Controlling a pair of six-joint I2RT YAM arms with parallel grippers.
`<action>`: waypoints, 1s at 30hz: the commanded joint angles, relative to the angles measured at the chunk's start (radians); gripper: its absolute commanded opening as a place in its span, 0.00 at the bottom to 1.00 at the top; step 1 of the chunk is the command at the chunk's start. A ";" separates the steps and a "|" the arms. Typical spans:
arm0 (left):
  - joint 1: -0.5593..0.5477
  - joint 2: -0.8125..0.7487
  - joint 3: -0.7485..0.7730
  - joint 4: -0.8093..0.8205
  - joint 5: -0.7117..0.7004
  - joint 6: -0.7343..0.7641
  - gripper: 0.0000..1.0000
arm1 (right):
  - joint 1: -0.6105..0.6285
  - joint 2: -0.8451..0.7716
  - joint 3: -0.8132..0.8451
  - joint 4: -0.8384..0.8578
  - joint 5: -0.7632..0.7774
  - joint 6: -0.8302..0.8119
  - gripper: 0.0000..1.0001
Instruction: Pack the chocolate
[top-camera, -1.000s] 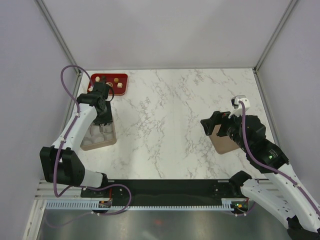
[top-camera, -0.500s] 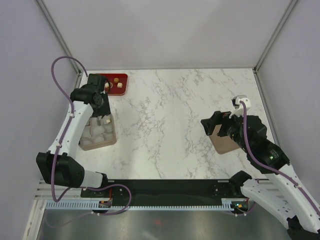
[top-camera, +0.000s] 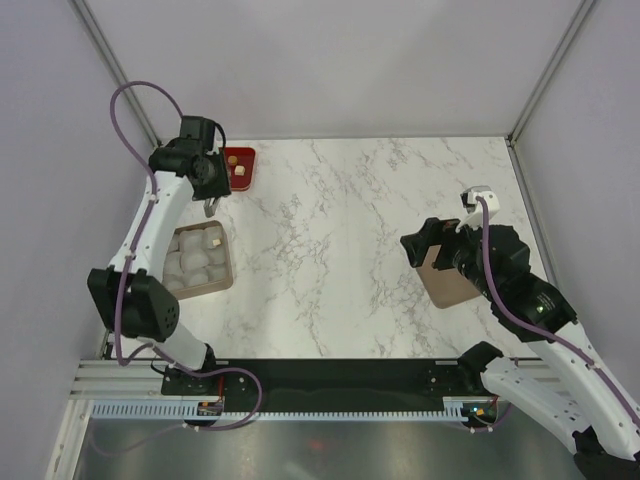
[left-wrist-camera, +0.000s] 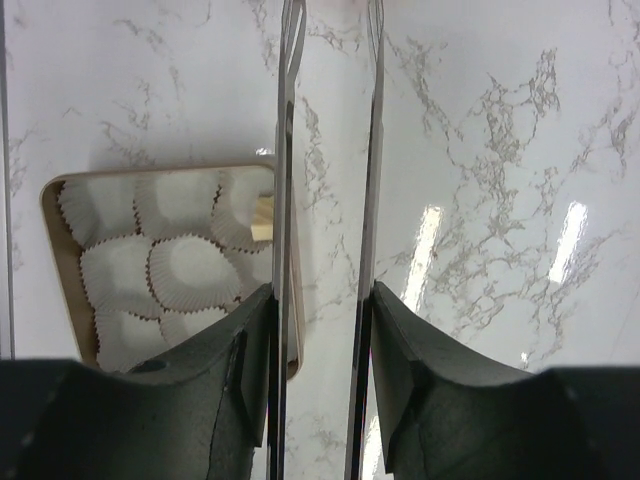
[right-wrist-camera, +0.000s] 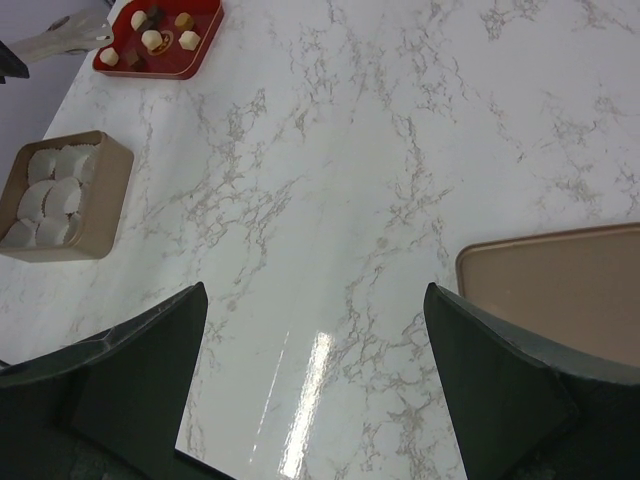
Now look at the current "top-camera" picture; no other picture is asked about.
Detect red chocolate tray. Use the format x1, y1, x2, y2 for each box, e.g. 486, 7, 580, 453
225, 147, 256, 192

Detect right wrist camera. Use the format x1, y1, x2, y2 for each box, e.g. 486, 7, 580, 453
457, 185, 501, 230

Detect gold box lid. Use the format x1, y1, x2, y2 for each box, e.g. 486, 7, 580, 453
416, 246, 480, 309

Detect white cable duct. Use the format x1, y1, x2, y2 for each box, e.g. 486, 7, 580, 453
90, 399, 468, 422

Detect left aluminium frame post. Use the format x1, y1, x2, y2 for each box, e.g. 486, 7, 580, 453
68, 0, 160, 147

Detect aluminium frame post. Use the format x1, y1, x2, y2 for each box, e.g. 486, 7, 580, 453
505, 0, 599, 146
68, 0, 160, 147

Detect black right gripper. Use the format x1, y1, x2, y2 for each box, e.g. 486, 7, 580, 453
399, 212, 500, 301

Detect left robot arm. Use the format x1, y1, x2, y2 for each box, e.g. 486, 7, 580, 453
87, 116, 231, 394

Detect metal tongs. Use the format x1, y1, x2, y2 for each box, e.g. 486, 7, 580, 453
203, 197, 221, 218

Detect gold chocolate box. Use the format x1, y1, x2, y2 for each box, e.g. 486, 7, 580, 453
162, 220, 234, 300

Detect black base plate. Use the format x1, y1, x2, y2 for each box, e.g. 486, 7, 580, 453
161, 359, 490, 411

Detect right aluminium frame post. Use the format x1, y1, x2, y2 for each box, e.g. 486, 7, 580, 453
505, 0, 599, 146

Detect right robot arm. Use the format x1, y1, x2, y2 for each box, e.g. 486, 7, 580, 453
400, 218, 639, 479

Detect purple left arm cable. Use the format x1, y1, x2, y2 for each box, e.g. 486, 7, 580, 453
92, 80, 265, 457

